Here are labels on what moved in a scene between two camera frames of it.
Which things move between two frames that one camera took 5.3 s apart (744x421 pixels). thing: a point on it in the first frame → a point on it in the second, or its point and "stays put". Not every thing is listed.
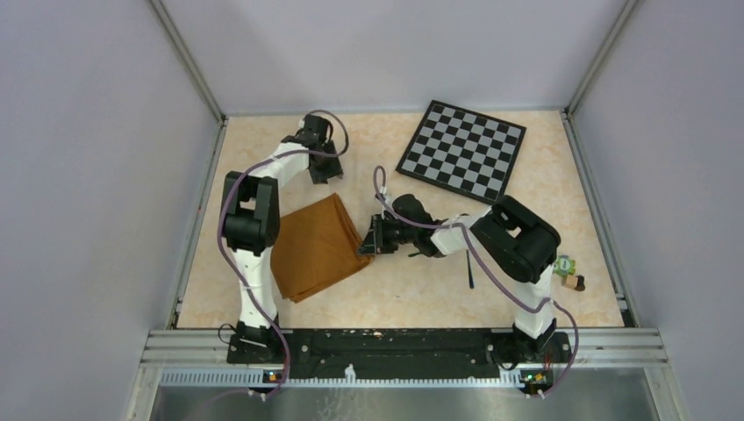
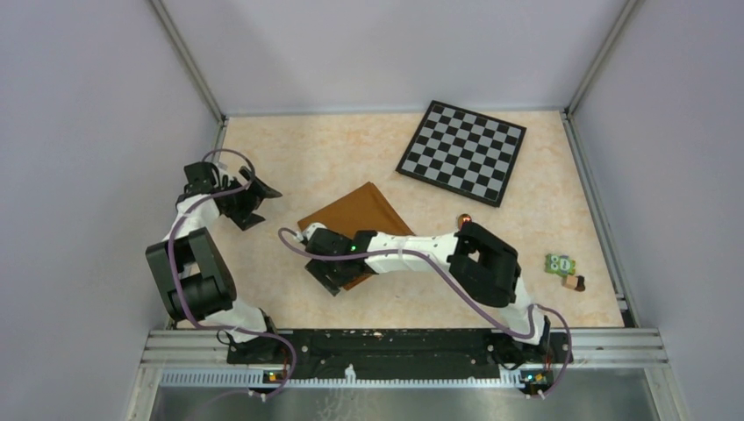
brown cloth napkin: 314,247 → 362,209
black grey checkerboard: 463,151 stays put
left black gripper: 333,169 → 252,197
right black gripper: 375,241 → 319,269
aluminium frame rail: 188,348 stays put
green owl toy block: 565,266 stays put
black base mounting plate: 401,353 stays put
